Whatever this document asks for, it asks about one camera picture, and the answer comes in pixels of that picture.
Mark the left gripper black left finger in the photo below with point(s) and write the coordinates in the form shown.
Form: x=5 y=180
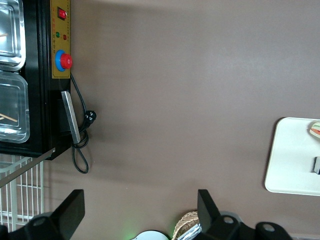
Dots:
x=67 y=215

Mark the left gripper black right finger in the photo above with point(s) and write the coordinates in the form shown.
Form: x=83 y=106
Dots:
x=208 y=215

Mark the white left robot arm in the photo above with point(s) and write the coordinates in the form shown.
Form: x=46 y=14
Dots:
x=150 y=236

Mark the cream plastic tray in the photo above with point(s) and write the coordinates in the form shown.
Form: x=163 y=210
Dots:
x=290 y=155

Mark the steel food tray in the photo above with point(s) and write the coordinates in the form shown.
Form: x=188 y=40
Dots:
x=15 y=107
x=13 y=32

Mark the light wicker basket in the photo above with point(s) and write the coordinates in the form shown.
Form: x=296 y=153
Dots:
x=186 y=220

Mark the stacked foil containers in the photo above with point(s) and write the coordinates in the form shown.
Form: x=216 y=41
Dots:
x=191 y=233

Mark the long silver metal strip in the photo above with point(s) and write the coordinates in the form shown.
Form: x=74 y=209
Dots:
x=27 y=166

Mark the short silver metal bar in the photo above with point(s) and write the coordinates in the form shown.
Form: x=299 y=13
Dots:
x=71 y=117

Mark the thin wooden stick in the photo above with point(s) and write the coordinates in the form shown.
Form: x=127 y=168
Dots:
x=10 y=118
x=3 y=35

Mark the black sealing machine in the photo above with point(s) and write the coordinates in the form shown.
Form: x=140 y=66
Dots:
x=37 y=82

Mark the wrapped triangle sandwich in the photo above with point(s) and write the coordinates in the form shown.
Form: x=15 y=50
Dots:
x=315 y=130

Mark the red emergency stop knob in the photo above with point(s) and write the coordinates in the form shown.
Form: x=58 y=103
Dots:
x=65 y=60

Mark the yellow control panel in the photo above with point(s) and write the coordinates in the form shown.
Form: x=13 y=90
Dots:
x=61 y=37

